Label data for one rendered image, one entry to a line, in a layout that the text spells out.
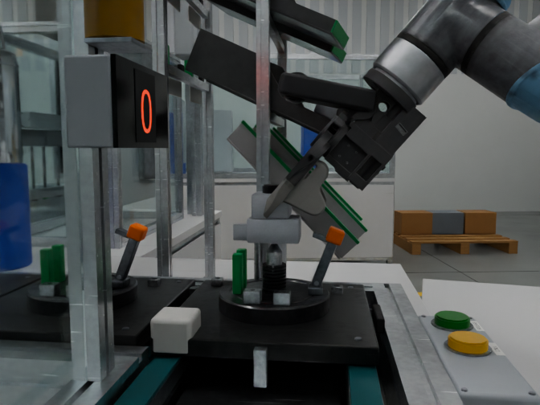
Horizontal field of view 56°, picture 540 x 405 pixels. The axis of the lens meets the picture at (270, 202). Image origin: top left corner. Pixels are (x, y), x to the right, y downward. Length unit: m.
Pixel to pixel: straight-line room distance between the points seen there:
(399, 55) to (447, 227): 5.86
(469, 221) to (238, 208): 3.08
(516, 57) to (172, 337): 0.46
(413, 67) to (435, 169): 9.18
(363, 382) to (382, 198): 4.24
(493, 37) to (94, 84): 0.40
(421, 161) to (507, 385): 9.20
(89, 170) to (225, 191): 4.10
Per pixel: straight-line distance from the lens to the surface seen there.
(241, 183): 4.55
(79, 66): 0.42
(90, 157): 0.46
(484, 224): 6.60
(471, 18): 0.61
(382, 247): 4.79
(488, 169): 10.16
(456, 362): 0.55
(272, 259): 0.63
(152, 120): 0.47
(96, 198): 0.47
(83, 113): 0.42
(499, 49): 0.59
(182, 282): 0.78
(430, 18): 0.61
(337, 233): 0.62
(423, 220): 6.31
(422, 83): 0.60
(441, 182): 9.83
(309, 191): 0.59
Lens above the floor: 1.17
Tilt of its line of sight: 6 degrees down
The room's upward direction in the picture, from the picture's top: straight up
